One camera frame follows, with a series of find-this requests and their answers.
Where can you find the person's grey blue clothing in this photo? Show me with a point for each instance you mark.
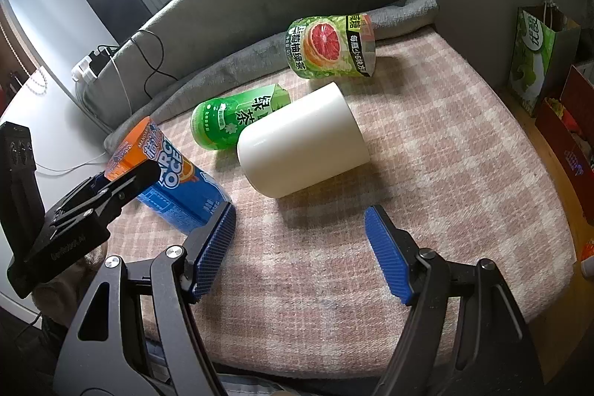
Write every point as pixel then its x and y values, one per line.
pixel 278 382

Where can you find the pink plaid blanket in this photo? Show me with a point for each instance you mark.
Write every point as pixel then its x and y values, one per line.
pixel 417 154

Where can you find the white power strip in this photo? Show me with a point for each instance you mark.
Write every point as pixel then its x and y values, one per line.
pixel 90 66

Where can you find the white and orange bottle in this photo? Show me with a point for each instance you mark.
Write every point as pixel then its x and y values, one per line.
pixel 587 257

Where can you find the green tea cup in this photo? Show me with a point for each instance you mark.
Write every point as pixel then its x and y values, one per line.
pixel 222 117

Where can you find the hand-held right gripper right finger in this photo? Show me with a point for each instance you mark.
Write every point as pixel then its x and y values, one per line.
pixel 386 254

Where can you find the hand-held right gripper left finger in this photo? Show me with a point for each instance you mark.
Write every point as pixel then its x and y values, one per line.
pixel 214 244

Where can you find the white cup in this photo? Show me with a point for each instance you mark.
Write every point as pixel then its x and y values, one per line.
pixel 301 141

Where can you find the red cardboard box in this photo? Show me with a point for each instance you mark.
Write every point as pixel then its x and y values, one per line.
pixel 568 136

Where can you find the green grapefruit print cup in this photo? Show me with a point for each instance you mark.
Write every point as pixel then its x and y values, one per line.
pixel 325 48

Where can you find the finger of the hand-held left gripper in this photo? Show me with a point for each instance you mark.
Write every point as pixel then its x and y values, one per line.
pixel 132 185

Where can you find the blue and orange cup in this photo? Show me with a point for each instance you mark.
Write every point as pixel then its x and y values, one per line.
pixel 185 201

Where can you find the grey folded blanket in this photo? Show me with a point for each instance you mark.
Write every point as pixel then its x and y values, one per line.
pixel 222 71

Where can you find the green paper bag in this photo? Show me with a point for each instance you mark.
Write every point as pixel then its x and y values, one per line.
pixel 533 57

